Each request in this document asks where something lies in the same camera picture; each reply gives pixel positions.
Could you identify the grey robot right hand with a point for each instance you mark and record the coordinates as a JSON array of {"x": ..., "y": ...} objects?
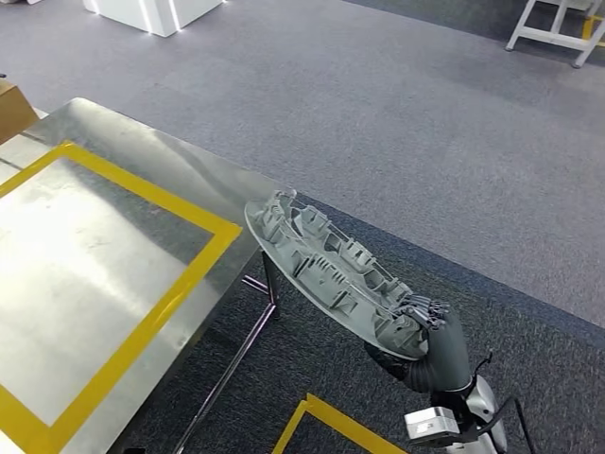
[{"x": 446, "y": 357}]

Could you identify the white table frame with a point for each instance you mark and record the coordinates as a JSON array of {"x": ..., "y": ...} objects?
[{"x": 543, "y": 36}]

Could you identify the yellow floor tape square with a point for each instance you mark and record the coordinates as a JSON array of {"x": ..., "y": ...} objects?
[{"x": 340, "y": 423}]

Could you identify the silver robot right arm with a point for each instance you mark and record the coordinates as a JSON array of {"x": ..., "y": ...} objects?
[{"x": 486, "y": 401}]

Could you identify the white lit plinth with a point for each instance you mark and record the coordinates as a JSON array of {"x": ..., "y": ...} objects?
[{"x": 151, "y": 12}]

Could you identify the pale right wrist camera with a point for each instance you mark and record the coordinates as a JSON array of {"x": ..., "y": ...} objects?
[{"x": 430, "y": 426}]

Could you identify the grey plastic wheel hubcap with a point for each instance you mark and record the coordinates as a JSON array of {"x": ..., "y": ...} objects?
[{"x": 307, "y": 263}]

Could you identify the brown cardboard box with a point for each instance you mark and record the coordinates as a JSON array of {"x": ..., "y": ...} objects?
[{"x": 14, "y": 113}]

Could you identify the steel workbench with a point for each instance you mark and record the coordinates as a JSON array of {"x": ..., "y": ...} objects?
[{"x": 142, "y": 163}]

